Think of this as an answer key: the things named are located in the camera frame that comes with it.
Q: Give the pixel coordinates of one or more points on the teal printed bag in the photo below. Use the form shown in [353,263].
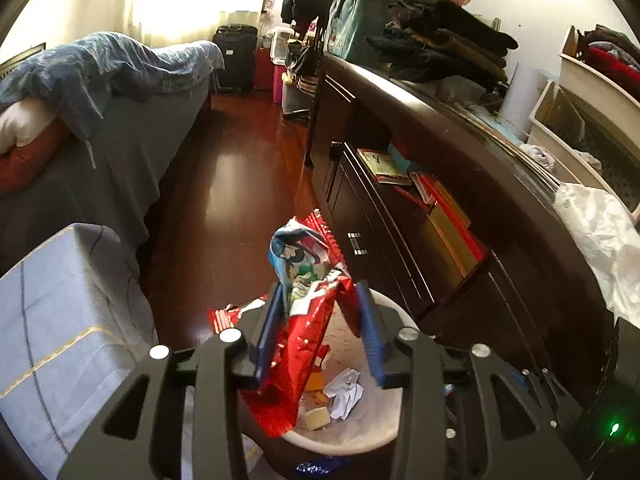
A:
[357,25]

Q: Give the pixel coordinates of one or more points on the yellow wrapper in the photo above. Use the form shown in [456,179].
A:
[314,417]

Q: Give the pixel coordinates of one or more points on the stack of folded dark clothes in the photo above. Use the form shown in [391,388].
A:
[450,45]

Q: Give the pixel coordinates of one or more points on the red and white paper bag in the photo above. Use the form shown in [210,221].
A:
[225,316]

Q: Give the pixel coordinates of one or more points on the white plastic bag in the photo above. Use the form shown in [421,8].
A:
[600,230]

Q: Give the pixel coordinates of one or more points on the dark wooden headboard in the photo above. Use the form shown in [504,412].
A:
[20,57]

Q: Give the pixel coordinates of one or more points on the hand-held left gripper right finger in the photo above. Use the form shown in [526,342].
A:
[371,342]

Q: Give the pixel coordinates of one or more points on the row of red books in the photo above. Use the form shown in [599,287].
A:
[445,210]

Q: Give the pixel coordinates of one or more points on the black suitcase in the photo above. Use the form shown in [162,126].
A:
[235,57]

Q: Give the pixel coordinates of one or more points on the pink and red quilt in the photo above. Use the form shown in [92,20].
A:
[25,145]

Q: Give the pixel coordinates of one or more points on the white shelf crate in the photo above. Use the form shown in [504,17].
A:
[590,95]

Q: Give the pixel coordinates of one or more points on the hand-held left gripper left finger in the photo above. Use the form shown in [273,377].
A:
[267,340]

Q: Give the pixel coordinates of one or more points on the dark wooden dresser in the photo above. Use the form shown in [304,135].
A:
[450,150]

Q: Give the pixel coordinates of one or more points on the dark blue bed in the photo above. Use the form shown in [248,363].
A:
[125,150]

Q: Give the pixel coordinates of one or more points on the white round waste bin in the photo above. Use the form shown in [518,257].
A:
[360,432]

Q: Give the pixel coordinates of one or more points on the dark handbag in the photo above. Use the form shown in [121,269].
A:
[302,60]

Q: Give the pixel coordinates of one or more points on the red snack packet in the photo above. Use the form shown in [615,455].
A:
[300,360]

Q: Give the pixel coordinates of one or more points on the green cover book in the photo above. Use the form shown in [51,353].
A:
[385,166]

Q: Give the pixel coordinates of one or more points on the white paper roll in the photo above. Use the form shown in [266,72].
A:
[522,97]

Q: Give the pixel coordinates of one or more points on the pink storage box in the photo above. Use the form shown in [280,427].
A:
[279,85]

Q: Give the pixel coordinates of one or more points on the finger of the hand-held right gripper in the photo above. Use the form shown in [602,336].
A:
[542,395]

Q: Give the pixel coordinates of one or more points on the white storage box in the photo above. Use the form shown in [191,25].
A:
[281,47]

